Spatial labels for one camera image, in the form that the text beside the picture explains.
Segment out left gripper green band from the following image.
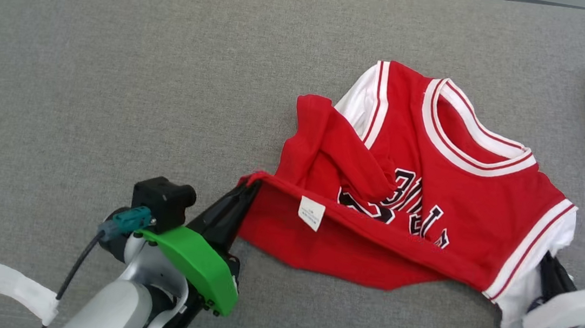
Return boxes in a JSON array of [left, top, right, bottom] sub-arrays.
[[130, 170, 262, 328]]

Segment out red basketball jersey white sleeves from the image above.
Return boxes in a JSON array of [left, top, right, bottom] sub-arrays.
[[226, 46, 585, 328]]

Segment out white tape strip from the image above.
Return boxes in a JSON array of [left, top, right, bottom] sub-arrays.
[[0, 257, 64, 328]]

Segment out teal camera cable connector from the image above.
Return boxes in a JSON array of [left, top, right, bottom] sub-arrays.
[[97, 202, 156, 247]]

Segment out black camera cable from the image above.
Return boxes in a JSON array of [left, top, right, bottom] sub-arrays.
[[41, 226, 108, 328]]

